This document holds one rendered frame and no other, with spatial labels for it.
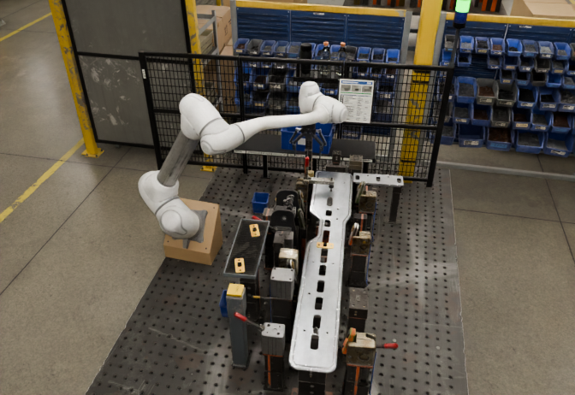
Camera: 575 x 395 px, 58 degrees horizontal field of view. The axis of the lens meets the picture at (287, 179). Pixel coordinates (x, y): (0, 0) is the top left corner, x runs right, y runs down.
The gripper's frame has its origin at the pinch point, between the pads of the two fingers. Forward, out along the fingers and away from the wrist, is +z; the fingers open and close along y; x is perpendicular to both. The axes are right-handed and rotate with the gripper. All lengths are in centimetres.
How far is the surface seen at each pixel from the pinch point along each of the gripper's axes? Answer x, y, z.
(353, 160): 24.6, 25.5, 17.3
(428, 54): 58, 63, -38
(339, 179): 12.4, 17.8, 23.4
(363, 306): -86, 33, 21
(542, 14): 237, 180, -12
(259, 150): 33, -33, 20
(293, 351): -110, 6, 24
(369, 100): 54, 32, -8
